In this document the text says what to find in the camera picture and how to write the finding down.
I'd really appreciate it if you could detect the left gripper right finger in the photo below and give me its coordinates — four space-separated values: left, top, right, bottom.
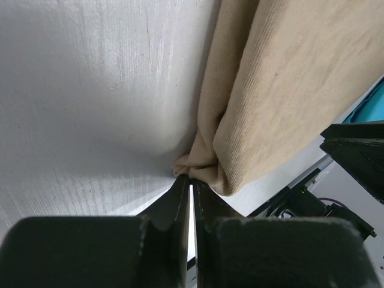
193 181 380 287

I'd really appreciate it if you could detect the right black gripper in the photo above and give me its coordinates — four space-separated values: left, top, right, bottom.
263 121 383 237

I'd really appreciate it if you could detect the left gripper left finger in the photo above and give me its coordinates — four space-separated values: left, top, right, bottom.
1 175 190 287

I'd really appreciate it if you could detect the beige t shirt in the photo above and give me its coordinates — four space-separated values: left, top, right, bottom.
173 1 383 196

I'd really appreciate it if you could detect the folded teal t shirt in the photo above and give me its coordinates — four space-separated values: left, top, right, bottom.
343 80 384 124

